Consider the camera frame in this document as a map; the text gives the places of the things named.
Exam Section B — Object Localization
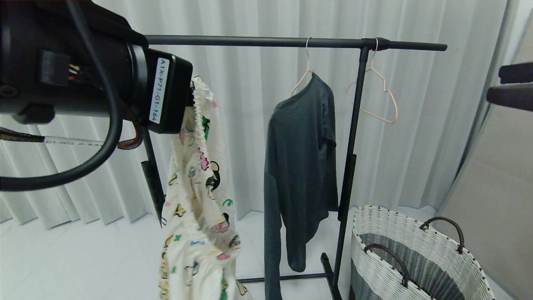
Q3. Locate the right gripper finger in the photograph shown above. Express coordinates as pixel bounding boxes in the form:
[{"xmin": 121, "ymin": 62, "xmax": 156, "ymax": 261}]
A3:
[
  {"xmin": 486, "ymin": 82, "xmax": 533, "ymax": 112},
  {"xmin": 499, "ymin": 62, "xmax": 533, "ymax": 84}
]

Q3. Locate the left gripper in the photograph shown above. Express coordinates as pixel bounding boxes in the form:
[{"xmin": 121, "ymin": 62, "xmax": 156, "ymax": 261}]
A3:
[{"xmin": 0, "ymin": 12, "xmax": 193, "ymax": 134}]

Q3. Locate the pink clothes hanger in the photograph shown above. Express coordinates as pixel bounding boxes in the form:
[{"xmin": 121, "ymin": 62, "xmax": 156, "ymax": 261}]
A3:
[
  {"xmin": 346, "ymin": 38, "xmax": 399, "ymax": 124},
  {"xmin": 290, "ymin": 37, "xmax": 315, "ymax": 97}
]

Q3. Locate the cream printed garment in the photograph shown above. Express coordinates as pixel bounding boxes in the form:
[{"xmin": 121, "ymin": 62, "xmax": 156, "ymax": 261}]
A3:
[{"xmin": 158, "ymin": 76, "xmax": 254, "ymax": 300}]

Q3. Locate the dark grey garment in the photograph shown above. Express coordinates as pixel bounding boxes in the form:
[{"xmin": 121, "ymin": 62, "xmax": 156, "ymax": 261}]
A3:
[{"xmin": 264, "ymin": 73, "xmax": 339, "ymax": 300}]

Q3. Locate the black clothes rack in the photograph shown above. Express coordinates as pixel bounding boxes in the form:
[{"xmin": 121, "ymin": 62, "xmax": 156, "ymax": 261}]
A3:
[{"xmin": 141, "ymin": 35, "xmax": 448, "ymax": 300}]

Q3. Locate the white laundry basket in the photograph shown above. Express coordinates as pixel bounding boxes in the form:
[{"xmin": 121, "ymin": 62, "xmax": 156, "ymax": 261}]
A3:
[{"xmin": 350, "ymin": 205, "xmax": 496, "ymax": 300}]

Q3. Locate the white curtain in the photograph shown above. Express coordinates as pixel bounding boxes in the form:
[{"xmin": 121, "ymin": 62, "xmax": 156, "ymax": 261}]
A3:
[{"xmin": 0, "ymin": 0, "xmax": 533, "ymax": 230}]

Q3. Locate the beige partition panel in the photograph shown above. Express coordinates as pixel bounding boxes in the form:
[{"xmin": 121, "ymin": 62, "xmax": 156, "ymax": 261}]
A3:
[{"xmin": 437, "ymin": 21, "xmax": 533, "ymax": 300}]

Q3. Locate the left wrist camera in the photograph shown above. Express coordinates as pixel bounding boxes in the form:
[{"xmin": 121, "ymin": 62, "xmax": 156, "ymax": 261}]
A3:
[{"xmin": 37, "ymin": 0, "xmax": 149, "ymax": 47}]

